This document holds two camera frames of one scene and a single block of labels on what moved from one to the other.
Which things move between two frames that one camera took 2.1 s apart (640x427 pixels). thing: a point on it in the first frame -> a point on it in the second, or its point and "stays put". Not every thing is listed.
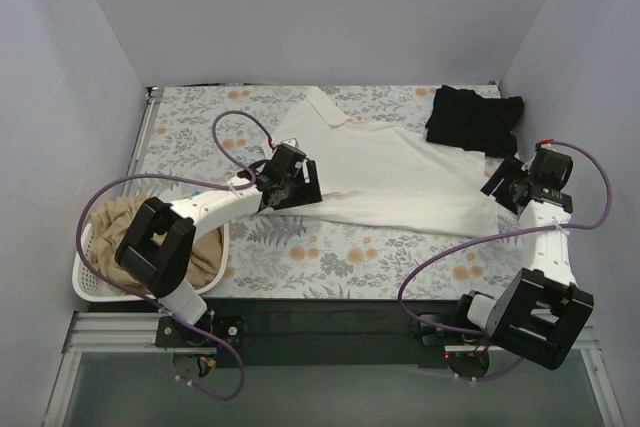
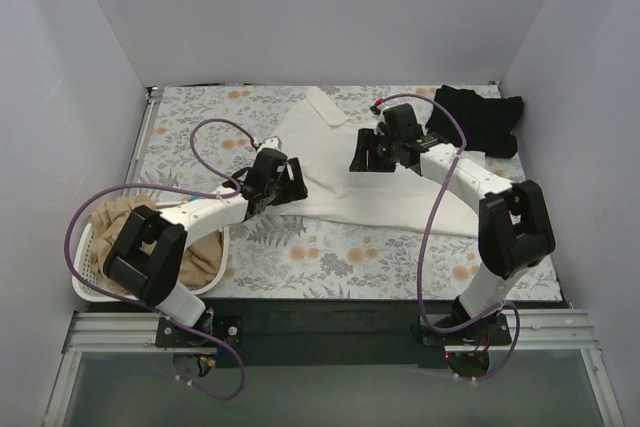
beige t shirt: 108,226 stays put
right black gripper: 507,181 -> 379,151
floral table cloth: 212,135 stays put
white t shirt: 387,175 stays put
